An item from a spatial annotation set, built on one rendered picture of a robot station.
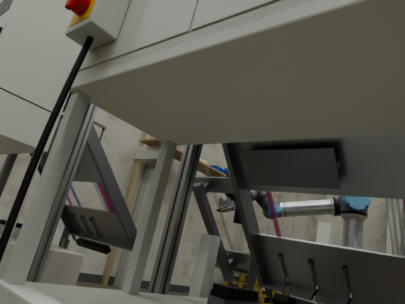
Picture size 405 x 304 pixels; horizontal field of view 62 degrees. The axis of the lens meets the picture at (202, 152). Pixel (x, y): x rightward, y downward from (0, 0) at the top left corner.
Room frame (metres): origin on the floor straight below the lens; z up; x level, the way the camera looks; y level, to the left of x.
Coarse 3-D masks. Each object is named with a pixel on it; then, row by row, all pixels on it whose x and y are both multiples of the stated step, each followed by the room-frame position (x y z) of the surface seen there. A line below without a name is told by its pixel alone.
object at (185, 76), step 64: (128, 0) 0.55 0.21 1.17; (192, 0) 0.43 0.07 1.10; (256, 0) 0.34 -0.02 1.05; (320, 0) 0.29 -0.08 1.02; (384, 0) 0.25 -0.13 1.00; (128, 64) 0.52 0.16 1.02; (192, 64) 0.44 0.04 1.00; (256, 64) 0.40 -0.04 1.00; (320, 64) 0.37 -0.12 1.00; (384, 64) 0.34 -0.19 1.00; (64, 128) 0.64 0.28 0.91; (192, 128) 0.71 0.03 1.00; (256, 128) 0.63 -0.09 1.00; (320, 128) 0.56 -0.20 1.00; (384, 128) 0.50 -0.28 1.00; (0, 256) 0.55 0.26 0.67
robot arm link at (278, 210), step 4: (264, 196) 1.61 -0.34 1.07; (260, 200) 1.62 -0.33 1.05; (264, 200) 1.61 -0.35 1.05; (260, 204) 1.63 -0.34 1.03; (264, 204) 1.62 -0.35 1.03; (268, 204) 1.60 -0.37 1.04; (276, 204) 1.60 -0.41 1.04; (264, 208) 1.62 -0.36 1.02; (268, 208) 1.61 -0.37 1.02; (276, 208) 1.60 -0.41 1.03; (280, 208) 1.61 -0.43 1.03; (264, 212) 1.68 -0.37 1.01; (268, 212) 1.62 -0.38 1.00; (276, 212) 1.60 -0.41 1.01; (280, 212) 1.61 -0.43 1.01; (268, 216) 1.63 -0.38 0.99
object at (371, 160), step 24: (240, 144) 1.05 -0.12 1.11; (264, 144) 0.99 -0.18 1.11; (288, 144) 0.94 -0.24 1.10; (312, 144) 0.89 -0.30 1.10; (336, 144) 0.84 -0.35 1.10; (360, 144) 0.80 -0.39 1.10; (384, 144) 0.77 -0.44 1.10; (240, 168) 1.11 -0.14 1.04; (264, 168) 1.00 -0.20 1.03; (288, 168) 0.94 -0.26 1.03; (312, 168) 0.89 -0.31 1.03; (336, 168) 0.85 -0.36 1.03; (360, 168) 0.84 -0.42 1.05; (384, 168) 0.80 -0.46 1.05; (312, 192) 0.98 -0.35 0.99; (336, 192) 0.93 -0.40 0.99; (360, 192) 0.88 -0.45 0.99; (384, 192) 0.84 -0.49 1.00
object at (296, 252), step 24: (264, 240) 1.23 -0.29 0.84; (288, 240) 1.16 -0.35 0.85; (288, 264) 1.22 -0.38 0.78; (312, 264) 1.15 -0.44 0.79; (336, 264) 1.08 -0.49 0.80; (360, 264) 1.03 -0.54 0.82; (384, 264) 0.97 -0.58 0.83; (312, 288) 1.21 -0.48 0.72; (336, 288) 1.14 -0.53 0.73; (360, 288) 1.08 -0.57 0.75; (384, 288) 1.02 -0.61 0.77
